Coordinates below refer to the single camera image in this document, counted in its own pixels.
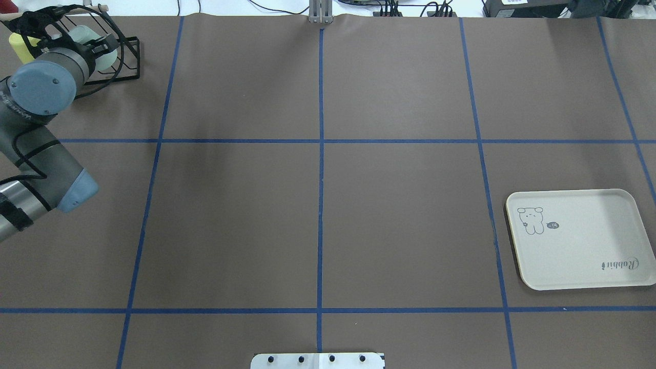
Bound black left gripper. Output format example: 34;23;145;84
10;8;118;56

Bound pale green plastic cup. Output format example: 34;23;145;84
68;25;117;71

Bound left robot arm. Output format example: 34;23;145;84
1;4;124;240

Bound yellow plastic cup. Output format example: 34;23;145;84
8;33;43;65

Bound cream rabbit print tray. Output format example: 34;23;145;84
505;189;654;291

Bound black wire cup rack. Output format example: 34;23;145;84
0;4;141;86

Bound grey aluminium frame post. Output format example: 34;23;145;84
307;0;334;24

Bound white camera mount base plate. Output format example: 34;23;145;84
250;352;386;368

